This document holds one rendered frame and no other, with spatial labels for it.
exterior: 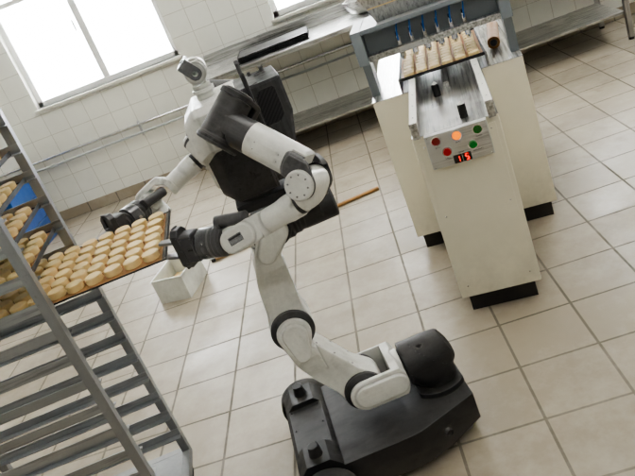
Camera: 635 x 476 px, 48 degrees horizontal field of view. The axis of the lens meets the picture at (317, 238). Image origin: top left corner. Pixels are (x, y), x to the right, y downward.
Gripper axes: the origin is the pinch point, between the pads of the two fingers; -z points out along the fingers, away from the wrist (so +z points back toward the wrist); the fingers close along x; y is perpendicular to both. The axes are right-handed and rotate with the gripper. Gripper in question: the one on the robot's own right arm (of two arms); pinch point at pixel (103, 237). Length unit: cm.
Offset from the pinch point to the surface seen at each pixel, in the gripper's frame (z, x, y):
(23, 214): -19.1, 19.6, -2.1
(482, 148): 114, -30, 79
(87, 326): -13.6, -27.1, -13.7
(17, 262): -39.3, 16.0, 23.9
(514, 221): 118, -65, 82
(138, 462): -39, -56, 24
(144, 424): -14, -72, -14
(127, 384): -12, -54, -12
